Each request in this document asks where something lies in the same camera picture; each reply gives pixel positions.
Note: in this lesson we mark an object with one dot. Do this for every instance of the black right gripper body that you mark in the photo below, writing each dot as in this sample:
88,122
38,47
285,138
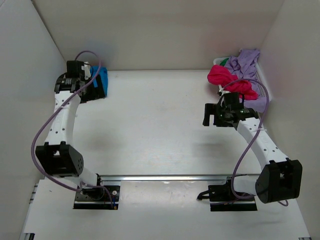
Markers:
220,115

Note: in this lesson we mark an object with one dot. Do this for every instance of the pink t shirt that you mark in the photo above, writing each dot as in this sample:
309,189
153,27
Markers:
220,75

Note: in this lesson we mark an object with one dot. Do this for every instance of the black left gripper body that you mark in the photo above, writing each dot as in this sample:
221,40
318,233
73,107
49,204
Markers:
93,92

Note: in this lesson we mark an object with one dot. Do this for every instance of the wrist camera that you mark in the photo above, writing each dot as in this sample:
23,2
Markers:
222,91
87,70

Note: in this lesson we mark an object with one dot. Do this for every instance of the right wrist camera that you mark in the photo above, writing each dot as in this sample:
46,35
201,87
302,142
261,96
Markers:
222,91

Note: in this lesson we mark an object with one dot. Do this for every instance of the aluminium table edge rail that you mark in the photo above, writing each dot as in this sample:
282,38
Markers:
169,176

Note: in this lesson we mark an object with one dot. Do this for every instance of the green t shirt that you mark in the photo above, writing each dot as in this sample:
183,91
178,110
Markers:
223,62

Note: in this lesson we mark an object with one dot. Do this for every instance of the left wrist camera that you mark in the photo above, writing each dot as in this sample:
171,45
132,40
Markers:
87,70

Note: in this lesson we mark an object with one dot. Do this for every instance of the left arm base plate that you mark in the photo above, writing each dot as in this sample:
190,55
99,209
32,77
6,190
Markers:
97,198

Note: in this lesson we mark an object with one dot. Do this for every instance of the lavender t shirt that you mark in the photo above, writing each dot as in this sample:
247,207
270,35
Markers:
244,67

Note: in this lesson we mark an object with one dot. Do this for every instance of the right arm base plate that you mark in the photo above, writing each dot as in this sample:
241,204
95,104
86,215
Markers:
221,199

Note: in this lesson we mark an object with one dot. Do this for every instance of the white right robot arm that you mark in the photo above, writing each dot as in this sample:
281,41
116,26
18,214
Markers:
280,177

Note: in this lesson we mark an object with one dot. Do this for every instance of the blue t shirt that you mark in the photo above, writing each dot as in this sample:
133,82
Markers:
99,87

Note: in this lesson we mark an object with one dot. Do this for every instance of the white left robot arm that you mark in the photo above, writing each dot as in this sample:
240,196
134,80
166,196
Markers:
52,149

